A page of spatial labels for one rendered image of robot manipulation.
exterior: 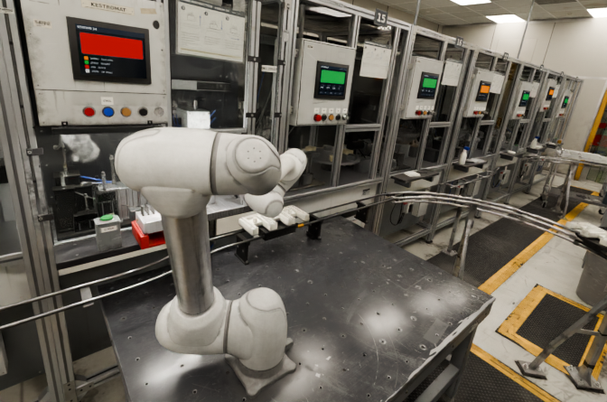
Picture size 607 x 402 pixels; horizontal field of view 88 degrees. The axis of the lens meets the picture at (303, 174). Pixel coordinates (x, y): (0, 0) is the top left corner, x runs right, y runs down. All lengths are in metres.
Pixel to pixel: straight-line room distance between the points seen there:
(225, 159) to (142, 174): 0.16
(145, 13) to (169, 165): 0.89
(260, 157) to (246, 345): 0.66
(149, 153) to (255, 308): 0.58
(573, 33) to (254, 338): 8.85
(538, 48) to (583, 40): 0.77
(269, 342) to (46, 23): 1.23
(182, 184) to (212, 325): 0.52
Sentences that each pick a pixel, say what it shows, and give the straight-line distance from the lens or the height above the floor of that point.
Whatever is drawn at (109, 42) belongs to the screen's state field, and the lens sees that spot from 1.38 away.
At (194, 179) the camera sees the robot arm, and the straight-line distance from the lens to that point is 0.63.
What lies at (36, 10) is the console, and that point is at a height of 1.73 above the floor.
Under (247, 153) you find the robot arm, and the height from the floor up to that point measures 1.47.
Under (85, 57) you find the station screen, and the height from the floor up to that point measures 1.61.
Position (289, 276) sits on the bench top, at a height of 0.68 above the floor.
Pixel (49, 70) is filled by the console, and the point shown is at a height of 1.56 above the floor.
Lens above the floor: 1.62
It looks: 17 degrees down
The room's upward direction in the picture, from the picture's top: 6 degrees clockwise
